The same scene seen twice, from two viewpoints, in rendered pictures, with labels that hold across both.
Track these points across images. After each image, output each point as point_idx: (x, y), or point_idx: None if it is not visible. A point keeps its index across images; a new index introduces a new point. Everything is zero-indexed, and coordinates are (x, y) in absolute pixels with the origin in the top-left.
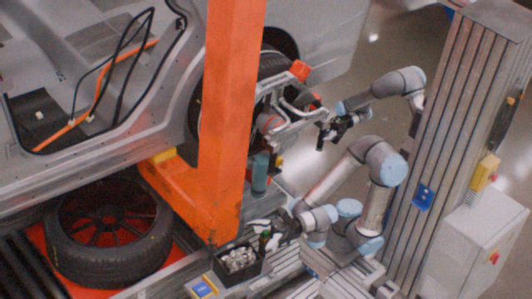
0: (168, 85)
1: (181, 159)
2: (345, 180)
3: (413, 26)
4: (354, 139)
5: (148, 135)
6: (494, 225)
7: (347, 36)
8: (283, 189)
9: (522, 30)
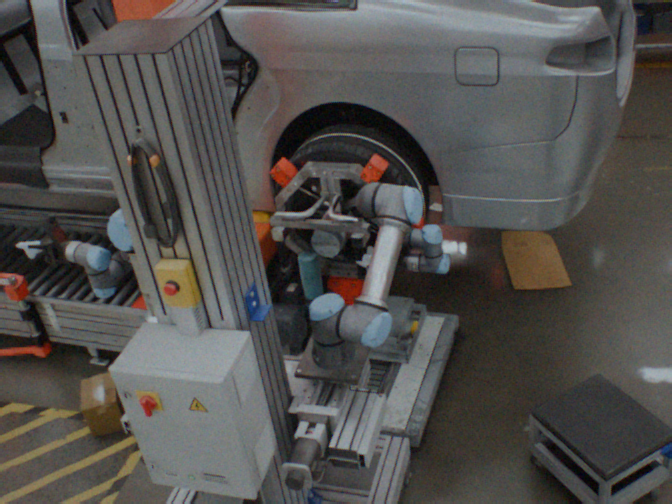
0: (245, 134)
1: (267, 228)
2: (527, 395)
3: None
4: (616, 365)
5: None
6: (161, 361)
7: (525, 172)
8: (430, 351)
9: (114, 47)
